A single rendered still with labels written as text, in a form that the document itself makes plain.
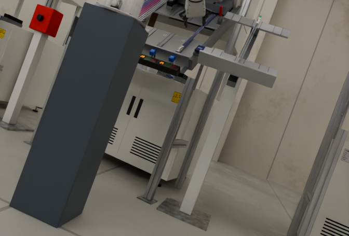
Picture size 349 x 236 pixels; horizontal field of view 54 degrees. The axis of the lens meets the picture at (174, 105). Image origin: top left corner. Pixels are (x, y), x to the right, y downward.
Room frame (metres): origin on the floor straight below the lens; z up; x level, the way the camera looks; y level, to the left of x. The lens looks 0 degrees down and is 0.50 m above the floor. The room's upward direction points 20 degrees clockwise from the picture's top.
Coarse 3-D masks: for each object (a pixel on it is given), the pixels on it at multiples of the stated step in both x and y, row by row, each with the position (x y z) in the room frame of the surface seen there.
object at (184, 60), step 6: (144, 48) 1.78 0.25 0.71; (150, 48) 1.76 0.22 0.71; (156, 48) 1.74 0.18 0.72; (162, 48) 1.73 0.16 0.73; (144, 54) 1.80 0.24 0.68; (156, 54) 1.76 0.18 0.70; (162, 54) 1.74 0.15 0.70; (168, 54) 1.73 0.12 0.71; (174, 54) 1.71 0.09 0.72; (180, 54) 1.69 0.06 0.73; (162, 60) 1.77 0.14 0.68; (168, 60) 1.75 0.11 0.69; (180, 60) 1.71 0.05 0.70; (186, 60) 1.69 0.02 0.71; (180, 66) 1.73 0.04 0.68; (186, 66) 1.71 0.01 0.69
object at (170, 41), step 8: (152, 32) 1.89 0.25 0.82; (160, 32) 1.89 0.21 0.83; (168, 32) 1.90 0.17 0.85; (152, 40) 1.82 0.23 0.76; (160, 40) 1.83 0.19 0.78; (168, 40) 1.83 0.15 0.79; (176, 40) 1.83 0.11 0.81; (184, 40) 1.84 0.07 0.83; (192, 40) 1.84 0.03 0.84; (168, 48) 1.77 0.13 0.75; (176, 48) 1.77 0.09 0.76; (184, 48) 1.77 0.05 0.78; (192, 48) 1.78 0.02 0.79
